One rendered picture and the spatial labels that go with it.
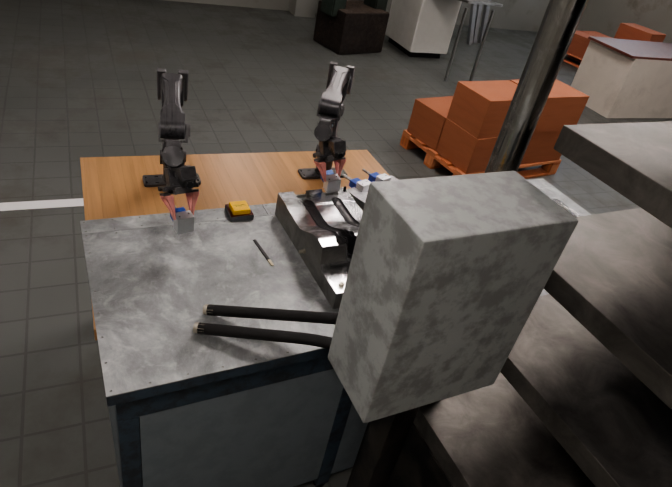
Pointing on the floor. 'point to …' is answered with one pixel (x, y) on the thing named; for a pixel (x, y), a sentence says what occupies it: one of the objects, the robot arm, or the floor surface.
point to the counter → (626, 78)
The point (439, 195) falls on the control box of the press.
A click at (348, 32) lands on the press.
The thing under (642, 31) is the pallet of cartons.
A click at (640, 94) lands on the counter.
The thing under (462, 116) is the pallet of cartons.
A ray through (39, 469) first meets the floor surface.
